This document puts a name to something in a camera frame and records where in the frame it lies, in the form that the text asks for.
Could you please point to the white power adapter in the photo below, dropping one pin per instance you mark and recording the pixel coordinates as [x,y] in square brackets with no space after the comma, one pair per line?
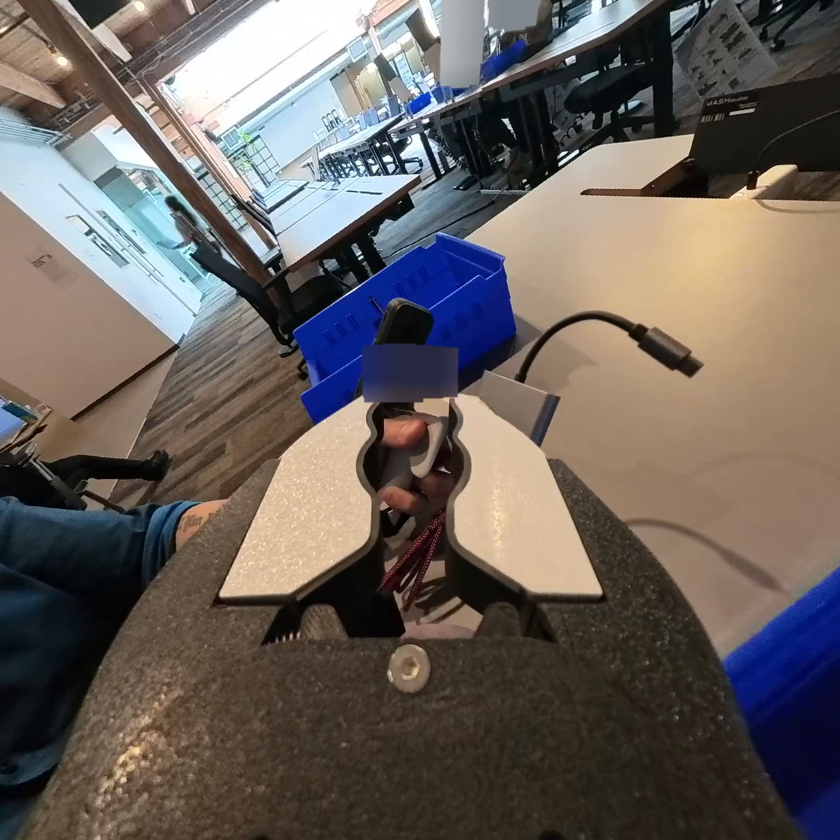
[768,180]

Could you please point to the person's left hand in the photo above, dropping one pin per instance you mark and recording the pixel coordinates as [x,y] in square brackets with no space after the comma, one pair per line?
[420,495]

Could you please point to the black box on table edge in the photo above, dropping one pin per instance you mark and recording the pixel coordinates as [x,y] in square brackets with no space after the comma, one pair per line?
[774,118]

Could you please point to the blue plastic bin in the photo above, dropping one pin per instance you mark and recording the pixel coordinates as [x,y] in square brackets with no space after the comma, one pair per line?
[787,709]
[472,308]

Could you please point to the printed plastic bag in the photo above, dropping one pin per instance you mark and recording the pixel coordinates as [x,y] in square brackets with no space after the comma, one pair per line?
[728,52]

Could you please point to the wooden top desk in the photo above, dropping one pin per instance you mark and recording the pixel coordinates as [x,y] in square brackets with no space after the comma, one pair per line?
[590,39]
[348,210]

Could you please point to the small blue bin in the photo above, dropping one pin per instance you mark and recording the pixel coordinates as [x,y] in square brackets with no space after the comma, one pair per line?
[505,62]
[420,103]

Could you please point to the open laptop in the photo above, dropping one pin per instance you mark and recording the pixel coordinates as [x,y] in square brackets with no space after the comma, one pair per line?
[13,423]

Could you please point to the black office chair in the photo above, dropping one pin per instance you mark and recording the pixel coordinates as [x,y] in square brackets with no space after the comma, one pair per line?
[295,308]
[604,92]

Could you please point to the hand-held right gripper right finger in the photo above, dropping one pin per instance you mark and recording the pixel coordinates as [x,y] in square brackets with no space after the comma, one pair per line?
[525,518]

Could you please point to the black chair base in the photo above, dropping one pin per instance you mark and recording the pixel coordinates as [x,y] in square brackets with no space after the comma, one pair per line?
[98,467]

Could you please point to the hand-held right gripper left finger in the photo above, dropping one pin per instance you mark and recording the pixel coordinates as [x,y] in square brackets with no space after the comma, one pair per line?
[302,518]

